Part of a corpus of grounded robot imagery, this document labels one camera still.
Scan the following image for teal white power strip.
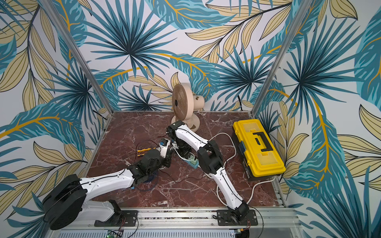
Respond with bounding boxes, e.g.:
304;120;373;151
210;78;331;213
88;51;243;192
184;152;199;169

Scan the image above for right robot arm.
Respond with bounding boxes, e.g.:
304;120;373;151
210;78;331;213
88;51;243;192
167;121;250;225

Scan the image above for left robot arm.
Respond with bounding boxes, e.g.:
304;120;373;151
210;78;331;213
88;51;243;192
42;149;173;230

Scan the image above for dark blue handheld fan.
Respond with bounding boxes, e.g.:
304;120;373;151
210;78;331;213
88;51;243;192
131;172;159;192

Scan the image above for beige desk fan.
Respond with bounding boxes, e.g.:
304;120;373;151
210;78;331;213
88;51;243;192
171;84;205;132

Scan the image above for yellow black toolbox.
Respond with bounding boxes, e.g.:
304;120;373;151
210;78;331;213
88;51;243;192
233;119;286;181

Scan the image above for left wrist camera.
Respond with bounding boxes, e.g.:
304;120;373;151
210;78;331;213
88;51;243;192
159;138;171;158

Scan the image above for yellow handled pliers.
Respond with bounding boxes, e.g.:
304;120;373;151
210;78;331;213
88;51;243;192
137;148;155;157

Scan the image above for white power strip cable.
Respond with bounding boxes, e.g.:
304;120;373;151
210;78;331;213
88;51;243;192
205;132;277;207

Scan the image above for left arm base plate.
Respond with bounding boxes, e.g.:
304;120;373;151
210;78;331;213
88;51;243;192
94;210;138;227

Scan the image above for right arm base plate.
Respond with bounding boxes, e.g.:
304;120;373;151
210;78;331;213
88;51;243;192
213;209;258;227

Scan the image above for aluminium front rail frame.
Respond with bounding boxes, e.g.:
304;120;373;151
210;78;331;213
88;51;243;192
45;207;306;238

